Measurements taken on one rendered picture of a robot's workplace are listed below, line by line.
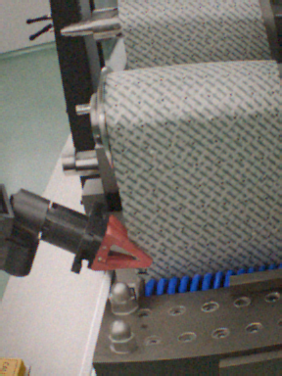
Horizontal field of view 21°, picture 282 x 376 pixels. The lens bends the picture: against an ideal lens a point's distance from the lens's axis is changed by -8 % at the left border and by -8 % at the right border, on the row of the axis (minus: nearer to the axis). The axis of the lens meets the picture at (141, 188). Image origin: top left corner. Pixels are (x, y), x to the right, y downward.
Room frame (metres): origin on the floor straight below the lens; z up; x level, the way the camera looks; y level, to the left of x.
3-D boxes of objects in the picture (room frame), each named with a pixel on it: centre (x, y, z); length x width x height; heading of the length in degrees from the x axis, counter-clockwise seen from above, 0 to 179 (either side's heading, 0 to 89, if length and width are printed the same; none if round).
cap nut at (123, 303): (0.87, 0.05, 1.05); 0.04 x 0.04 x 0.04
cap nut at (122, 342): (0.78, 0.06, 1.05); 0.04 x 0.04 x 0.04
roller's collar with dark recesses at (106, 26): (1.25, 0.00, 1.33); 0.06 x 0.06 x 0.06; 80
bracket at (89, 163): (1.04, 0.05, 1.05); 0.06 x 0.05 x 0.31; 80
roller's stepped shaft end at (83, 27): (1.26, 0.06, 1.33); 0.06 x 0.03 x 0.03; 80
